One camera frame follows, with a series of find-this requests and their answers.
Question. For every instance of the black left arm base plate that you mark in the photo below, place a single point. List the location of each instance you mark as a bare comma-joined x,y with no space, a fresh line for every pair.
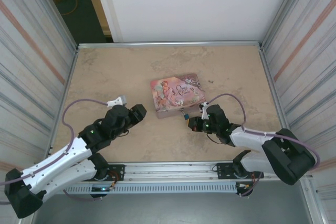
118,169

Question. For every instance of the aluminium table end rail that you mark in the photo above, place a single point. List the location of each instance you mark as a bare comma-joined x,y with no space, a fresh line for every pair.
170,44

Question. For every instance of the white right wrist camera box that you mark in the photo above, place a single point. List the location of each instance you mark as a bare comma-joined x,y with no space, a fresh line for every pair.
203,111

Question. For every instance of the pink illustrated tin box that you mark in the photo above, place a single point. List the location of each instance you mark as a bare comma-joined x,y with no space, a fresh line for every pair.
173,90

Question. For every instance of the aluminium table side rail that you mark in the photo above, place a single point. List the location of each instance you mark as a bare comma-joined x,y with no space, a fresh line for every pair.
73,58
263,61

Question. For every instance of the aluminium right table side rail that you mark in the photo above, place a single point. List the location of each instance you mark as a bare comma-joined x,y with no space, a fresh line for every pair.
263,61

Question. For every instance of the aluminium frame post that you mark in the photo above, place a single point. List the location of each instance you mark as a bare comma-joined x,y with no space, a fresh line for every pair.
61,24
286,11

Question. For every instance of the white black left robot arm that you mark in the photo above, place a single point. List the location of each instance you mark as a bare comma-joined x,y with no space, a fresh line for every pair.
52,166

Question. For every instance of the wooden door frame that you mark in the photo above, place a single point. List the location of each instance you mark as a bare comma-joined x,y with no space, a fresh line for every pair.
98,6

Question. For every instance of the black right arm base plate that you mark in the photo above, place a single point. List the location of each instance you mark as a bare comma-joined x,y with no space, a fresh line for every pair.
223,169

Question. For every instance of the small blue padlock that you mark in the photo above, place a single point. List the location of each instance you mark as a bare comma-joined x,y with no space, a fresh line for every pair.
186,117

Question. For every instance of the aluminium right frame post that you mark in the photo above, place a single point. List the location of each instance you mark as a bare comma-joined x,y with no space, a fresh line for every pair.
286,11

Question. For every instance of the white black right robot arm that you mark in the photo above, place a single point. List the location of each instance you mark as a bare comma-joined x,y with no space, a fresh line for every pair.
249,137

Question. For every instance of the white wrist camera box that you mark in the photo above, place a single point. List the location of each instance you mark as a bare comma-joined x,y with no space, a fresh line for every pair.
203,111
115,101

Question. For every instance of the aluminium left frame post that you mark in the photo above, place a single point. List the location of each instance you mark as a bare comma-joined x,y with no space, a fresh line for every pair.
61,24

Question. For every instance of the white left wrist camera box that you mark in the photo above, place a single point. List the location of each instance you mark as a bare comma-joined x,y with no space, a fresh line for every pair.
115,101

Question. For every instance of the aluminium left table side rail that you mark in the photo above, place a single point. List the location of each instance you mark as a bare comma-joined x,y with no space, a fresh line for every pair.
73,58

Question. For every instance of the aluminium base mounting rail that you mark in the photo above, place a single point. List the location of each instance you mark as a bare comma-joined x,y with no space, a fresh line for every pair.
170,171

